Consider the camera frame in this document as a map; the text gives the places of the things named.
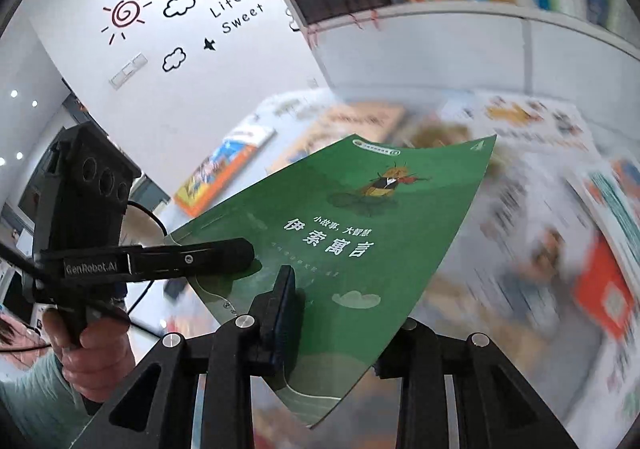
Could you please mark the dark green picture book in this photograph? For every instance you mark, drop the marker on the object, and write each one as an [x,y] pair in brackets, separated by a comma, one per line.
[350,229]

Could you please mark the olive blurred book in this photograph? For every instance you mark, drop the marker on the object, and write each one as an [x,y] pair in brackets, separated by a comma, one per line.
[440,131]

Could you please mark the red sun wall decal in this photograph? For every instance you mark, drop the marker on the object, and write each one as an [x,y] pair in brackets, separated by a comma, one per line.
[125,14]

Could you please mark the person's left forearm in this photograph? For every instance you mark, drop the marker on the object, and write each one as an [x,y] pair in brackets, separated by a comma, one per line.
[35,404]

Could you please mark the white illustrated sheet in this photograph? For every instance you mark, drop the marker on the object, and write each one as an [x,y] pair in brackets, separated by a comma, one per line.
[287,106]

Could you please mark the white wall socket plate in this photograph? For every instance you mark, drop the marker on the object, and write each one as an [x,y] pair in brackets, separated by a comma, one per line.
[128,71]

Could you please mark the white illustrated book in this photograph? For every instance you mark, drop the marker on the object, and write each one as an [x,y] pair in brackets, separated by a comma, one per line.
[525,116]

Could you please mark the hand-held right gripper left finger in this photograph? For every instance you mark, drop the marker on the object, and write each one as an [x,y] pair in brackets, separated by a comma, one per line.
[282,309]

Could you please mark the orange and blue book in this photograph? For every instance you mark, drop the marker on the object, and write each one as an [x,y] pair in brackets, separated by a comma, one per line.
[220,169]

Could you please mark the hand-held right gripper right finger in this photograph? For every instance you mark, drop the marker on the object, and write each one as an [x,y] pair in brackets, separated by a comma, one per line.
[422,346]

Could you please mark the teal book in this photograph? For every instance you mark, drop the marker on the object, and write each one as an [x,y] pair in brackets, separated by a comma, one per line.
[610,209]

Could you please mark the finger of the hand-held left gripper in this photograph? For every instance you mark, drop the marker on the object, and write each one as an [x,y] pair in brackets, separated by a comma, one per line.
[200,256]

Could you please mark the person's left hand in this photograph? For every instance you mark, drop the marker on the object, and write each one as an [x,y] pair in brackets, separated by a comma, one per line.
[97,364]

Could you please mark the orange brown book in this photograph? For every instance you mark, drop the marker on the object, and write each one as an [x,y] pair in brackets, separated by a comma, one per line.
[350,124]

